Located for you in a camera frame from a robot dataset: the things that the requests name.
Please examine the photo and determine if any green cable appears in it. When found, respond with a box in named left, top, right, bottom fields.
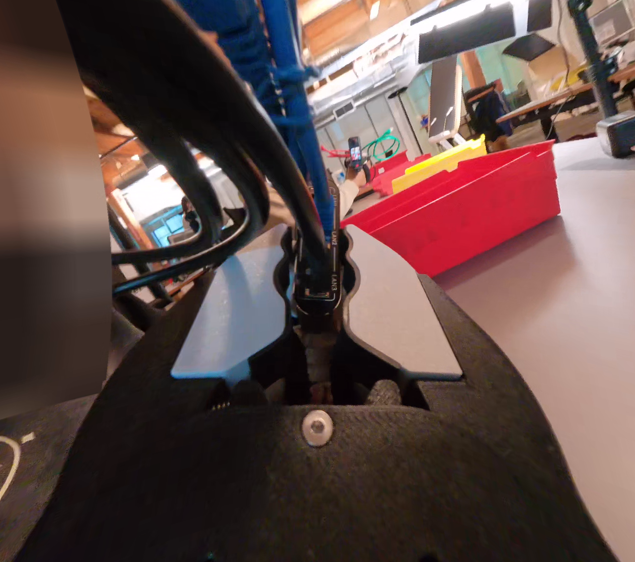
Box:
left=369, top=128, right=403, bottom=161

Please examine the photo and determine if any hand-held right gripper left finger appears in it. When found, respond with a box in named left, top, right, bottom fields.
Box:
left=171, top=225, right=294, bottom=386

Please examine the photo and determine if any wooden board back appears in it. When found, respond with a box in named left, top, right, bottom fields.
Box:
left=428, top=60, right=465, bottom=144

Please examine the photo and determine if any blue ethernet cable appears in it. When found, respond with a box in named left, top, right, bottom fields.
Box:
left=119, top=0, right=333, bottom=245

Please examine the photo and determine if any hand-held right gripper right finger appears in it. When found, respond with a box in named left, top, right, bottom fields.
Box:
left=341, top=224, right=465, bottom=381

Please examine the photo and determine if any studio light panel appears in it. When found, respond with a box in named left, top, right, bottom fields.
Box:
left=409, top=0, right=571, bottom=66

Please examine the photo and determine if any dark grey power box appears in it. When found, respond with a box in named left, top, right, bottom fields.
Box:
left=595, top=113, right=635, bottom=158

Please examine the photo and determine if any yellow plastic bin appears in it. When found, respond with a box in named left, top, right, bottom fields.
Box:
left=392, top=134, right=488, bottom=193

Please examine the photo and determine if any black ethernet cable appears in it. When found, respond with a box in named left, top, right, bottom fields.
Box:
left=30, top=0, right=330, bottom=297

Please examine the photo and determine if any black ethernet switch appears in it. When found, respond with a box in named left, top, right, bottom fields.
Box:
left=290, top=170, right=345, bottom=329

